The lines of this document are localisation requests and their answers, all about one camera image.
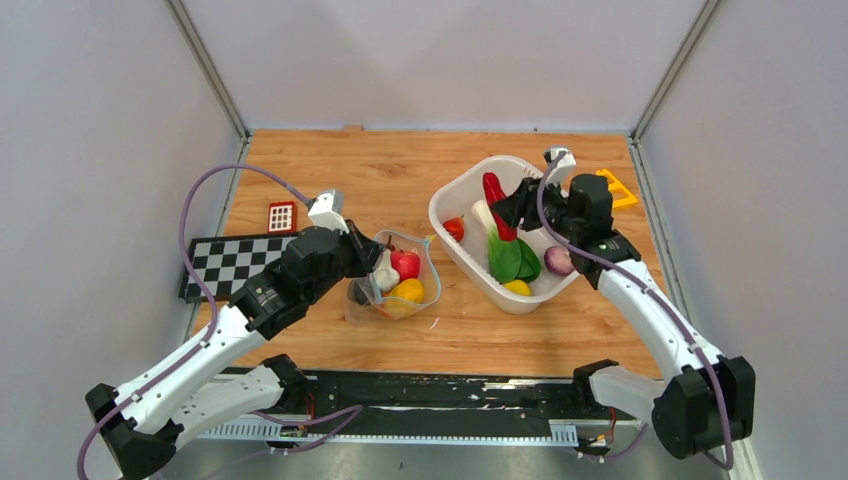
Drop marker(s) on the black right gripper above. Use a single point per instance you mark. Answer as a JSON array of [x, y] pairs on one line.
[[521, 204]]

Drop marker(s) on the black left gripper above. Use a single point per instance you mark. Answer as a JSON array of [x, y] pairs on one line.
[[367, 250]]

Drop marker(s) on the red toy apple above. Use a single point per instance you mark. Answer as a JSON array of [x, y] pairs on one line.
[[406, 263]]

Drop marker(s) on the clear zip top bag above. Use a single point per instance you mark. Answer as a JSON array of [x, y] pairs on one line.
[[428, 276]]

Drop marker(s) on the yellow toy mango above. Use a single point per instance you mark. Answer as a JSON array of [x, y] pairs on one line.
[[405, 298]]

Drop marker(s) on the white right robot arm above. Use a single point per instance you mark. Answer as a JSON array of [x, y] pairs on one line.
[[705, 400]]

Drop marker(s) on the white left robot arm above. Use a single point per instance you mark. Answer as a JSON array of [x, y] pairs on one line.
[[144, 422]]

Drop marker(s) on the red toy window block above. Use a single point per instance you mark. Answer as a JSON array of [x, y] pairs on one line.
[[282, 217]]

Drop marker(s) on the green toy bok choy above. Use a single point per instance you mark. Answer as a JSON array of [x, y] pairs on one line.
[[507, 260]]

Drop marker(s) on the white plastic basket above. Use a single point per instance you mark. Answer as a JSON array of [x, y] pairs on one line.
[[455, 199]]

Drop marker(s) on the purple toy onion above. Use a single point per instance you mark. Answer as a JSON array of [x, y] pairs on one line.
[[557, 260]]

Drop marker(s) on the small red toy tomato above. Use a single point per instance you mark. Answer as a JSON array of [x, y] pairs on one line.
[[455, 227]]

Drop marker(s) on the yellow toy lemon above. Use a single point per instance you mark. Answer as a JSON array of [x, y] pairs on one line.
[[518, 287]]

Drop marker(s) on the black white checkerboard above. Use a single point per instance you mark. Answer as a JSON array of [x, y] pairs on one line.
[[225, 263]]

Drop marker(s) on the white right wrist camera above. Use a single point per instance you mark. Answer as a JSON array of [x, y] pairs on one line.
[[560, 165]]

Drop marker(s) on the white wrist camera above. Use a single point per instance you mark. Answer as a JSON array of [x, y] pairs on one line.
[[326, 211], [560, 165]]

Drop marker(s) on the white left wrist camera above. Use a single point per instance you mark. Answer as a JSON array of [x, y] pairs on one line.
[[326, 211]]

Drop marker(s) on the yellow toy frame block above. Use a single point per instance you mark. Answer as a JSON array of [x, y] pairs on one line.
[[622, 196]]

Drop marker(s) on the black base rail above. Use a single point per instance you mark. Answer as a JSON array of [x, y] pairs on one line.
[[446, 408]]

